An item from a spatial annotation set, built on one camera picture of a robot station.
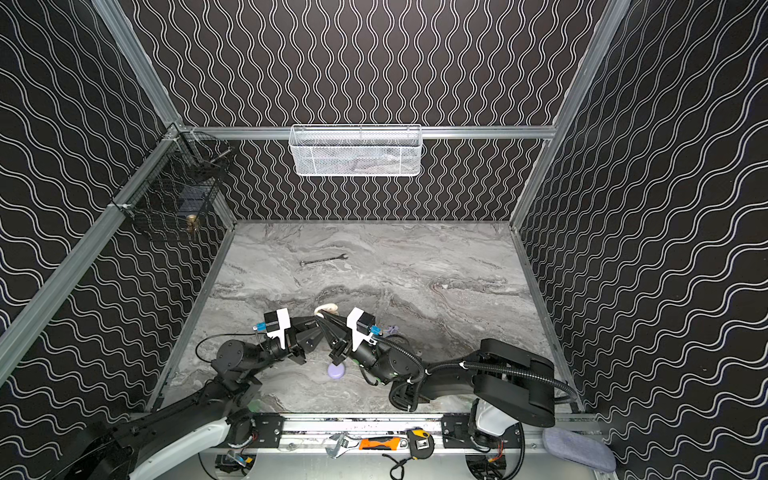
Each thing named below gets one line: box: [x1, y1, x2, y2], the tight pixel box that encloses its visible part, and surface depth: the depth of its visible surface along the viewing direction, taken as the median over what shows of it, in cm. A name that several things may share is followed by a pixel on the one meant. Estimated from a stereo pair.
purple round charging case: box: [328, 362, 345, 379], surface depth 85 cm
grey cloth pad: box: [543, 427, 616, 473], surface depth 72 cm
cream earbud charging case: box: [314, 303, 339, 318], surface depth 68 cm
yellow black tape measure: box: [406, 427, 435, 460], surface depth 72 cm
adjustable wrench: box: [325, 433, 349, 459], surface depth 74 cm
